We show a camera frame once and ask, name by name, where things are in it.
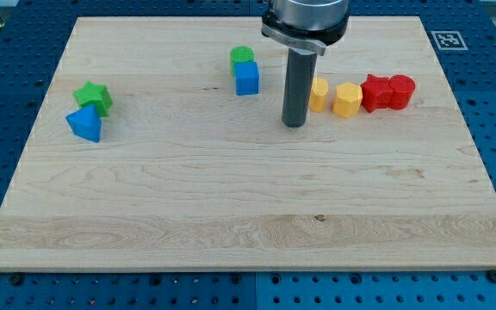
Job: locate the red cylinder block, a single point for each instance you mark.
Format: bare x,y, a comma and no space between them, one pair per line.
403,88

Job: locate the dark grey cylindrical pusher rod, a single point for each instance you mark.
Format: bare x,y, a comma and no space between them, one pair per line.
298,84

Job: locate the yellow heart block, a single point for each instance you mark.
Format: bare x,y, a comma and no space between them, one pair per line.
319,94

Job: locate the green cylinder block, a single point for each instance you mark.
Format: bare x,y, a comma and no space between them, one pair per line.
242,55

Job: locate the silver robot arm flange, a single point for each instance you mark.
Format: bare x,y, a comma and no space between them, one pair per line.
307,25

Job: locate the light wooden board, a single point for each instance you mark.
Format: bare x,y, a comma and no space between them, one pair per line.
188,176

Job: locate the blue triangle block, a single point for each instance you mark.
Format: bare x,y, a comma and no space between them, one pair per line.
86,123

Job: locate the white fiducial marker tag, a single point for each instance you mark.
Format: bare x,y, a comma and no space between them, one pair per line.
449,40

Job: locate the blue cube block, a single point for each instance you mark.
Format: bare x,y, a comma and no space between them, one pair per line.
246,78

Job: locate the red star block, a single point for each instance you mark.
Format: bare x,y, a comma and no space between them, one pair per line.
377,93

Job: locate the green star block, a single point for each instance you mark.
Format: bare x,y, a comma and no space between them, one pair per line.
94,94

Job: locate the yellow hexagon block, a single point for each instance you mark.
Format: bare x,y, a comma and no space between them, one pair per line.
347,99

